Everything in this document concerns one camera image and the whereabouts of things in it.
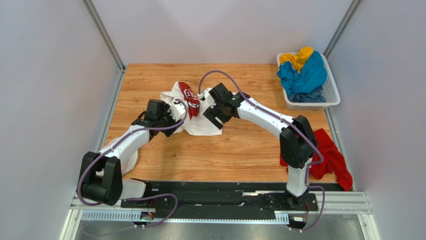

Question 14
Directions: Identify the white Coca-Cola print t-shirt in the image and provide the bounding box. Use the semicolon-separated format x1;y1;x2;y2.
159;81;223;136

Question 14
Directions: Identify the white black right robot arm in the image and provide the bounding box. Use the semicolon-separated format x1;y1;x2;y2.
198;83;318;205

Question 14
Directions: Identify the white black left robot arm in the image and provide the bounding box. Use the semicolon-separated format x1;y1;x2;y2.
76;98;188;206

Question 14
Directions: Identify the white mesh laundry bag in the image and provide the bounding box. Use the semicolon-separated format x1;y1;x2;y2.
98;144;138;176

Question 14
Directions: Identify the yellow t-shirt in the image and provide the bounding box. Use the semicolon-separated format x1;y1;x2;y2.
279;46;314;73

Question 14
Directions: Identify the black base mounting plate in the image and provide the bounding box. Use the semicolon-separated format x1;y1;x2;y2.
120;181;322;220

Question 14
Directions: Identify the dark blue denim garment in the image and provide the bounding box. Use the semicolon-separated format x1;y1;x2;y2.
288;86;326;103

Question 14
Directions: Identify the blue t-shirt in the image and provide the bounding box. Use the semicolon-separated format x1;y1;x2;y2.
277;50;328;98

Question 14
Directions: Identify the white plastic laundry basket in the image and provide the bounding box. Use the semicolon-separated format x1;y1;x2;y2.
276;52;341;110

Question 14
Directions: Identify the red t-shirt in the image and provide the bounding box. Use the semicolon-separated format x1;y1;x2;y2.
279;128;354;192

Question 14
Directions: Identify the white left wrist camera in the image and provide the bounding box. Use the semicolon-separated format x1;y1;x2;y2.
169;102;186;121

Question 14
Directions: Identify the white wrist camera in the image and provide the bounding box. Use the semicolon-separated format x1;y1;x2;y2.
169;102;186;121
198;87;216;108

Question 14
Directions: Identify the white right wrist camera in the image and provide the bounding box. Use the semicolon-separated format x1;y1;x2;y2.
198;87;216;108

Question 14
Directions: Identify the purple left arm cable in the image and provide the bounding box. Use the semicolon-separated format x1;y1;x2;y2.
76;98;189;229

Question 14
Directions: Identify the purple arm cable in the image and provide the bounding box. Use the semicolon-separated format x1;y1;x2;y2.
76;98;189;229
198;70;326;233

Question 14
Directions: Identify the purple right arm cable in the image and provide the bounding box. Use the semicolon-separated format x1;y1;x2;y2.
198;70;326;233

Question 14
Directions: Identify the aluminium corner post left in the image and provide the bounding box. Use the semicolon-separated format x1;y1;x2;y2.
82;0;126;73

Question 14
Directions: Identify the aluminium corner post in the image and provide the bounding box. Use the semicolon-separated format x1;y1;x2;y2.
323;0;363;58
82;0;126;73

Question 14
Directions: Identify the aluminium corner post right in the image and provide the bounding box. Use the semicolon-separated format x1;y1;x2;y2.
323;0;363;58

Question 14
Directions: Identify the aluminium frame rail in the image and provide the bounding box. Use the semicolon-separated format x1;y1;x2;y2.
70;191;372;224

